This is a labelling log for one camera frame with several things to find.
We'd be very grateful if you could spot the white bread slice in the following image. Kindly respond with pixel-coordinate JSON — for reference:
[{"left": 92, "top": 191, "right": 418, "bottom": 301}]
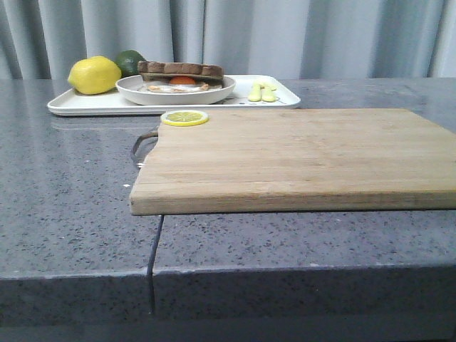
[{"left": 138, "top": 61, "right": 224, "bottom": 80}]

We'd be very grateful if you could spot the white round plate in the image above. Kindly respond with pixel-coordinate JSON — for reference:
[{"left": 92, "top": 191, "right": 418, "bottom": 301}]
[{"left": 116, "top": 76, "right": 236, "bottom": 105}]

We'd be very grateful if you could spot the bottom bread slice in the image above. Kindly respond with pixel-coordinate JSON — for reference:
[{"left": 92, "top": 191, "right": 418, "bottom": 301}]
[{"left": 140, "top": 76, "right": 225, "bottom": 93}]

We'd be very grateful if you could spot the white bear-print tray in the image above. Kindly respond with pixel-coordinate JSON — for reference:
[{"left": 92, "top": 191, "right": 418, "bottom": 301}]
[{"left": 48, "top": 75, "right": 301, "bottom": 116}]

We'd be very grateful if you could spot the lemon slice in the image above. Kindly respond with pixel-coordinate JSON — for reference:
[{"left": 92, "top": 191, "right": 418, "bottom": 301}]
[{"left": 160, "top": 110, "right": 209, "bottom": 127}]

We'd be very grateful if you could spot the yellow plastic knife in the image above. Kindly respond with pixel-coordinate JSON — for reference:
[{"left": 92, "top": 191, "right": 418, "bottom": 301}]
[{"left": 260, "top": 83, "right": 277, "bottom": 103}]

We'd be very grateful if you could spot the fried egg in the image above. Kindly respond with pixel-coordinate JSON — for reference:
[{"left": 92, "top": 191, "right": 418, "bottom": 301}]
[{"left": 144, "top": 76, "right": 209, "bottom": 95}]

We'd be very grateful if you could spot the green lime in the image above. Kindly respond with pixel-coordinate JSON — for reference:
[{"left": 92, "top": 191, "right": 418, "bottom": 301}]
[{"left": 115, "top": 50, "right": 145, "bottom": 78}]

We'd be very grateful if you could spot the wooden cutting board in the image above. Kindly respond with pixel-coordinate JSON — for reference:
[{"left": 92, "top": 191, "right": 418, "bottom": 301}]
[{"left": 130, "top": 108, "right": 455, "bottom": 215}]

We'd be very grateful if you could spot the yellow lemon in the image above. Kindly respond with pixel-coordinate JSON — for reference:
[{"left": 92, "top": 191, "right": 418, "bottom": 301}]
[{"left": 68, "top": 56, "right": 122, "bottom": 95}]

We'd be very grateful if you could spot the grey curtain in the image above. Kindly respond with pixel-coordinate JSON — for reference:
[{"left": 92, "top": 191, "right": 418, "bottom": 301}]
[{"left": 1, "top": 1, "right": 455, "bottom": 79}]

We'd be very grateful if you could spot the metal cutting board handle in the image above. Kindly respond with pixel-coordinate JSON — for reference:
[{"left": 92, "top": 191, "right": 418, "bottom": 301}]
[{"left": 130, "top": 130, "right": 158, "bottom": 165}]

